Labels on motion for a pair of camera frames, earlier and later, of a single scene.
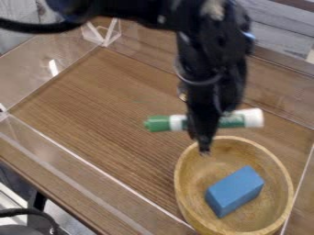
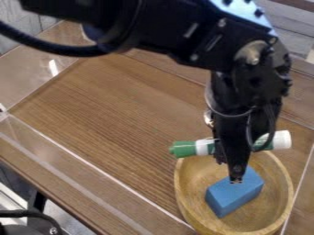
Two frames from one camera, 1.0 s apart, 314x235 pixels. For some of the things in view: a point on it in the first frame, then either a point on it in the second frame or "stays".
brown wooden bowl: [200, 172] stays
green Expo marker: [245, 117] -> [266, 141]
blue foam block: [233, 192] stays
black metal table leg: [38, 201] stays
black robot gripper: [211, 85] -> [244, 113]
